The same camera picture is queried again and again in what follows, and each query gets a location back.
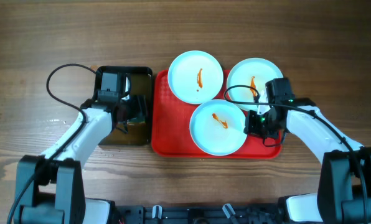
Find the black water tray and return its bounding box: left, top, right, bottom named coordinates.
left=92, top=66, right=153, bottom=146

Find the left black cable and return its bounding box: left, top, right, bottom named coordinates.
left=6, top=63, right=98, bottom=224

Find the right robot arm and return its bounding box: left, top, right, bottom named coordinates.
left=244, top=78, right=371, bottom=223

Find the right black cable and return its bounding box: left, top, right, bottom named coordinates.
left=223, top=85, right=369, bottom=224

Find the white plate front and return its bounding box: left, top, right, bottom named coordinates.
left=189, top=99, right=247, bottom=156

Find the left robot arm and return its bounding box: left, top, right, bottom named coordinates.
left=7, top=73, right=143, bottom=223

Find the white plate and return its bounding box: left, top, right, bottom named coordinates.
left=227, top=58, right=283, bottom=103
left=167, top=50, right=223, bottom=105
left=189, top=99, right=247, bottom=156

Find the green sponge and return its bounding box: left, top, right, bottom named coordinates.
left=128, top=117, right=146, bottom=125

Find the black cable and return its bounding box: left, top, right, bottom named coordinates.
left=223, top=85, right=369, bottom=224
left=6, top=63, right=98, bottom=224

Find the red plastic tray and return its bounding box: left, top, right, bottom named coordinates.
left=151, top=70, right=282, bottom=159

